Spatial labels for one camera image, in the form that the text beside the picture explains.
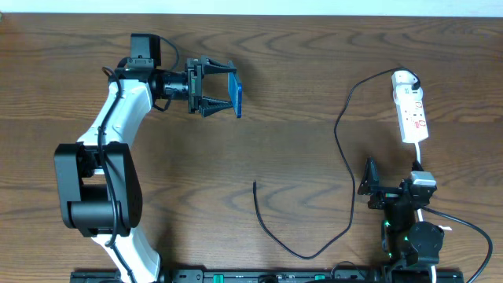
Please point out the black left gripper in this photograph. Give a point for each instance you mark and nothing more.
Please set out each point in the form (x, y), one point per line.
(194, 86)

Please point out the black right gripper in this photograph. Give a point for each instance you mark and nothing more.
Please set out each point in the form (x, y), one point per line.
(385, 196)

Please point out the blue smartphone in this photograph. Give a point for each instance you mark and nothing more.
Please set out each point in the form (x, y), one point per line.
(235, 90)

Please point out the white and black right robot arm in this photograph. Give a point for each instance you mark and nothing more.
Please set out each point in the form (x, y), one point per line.
(412, 244)

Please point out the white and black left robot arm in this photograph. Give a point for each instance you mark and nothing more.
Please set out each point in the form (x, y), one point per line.
(99, 191)

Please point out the white power strip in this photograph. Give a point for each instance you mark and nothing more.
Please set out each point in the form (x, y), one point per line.
(407, 96)

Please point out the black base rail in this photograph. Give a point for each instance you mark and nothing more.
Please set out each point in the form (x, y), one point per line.
(346, 274)

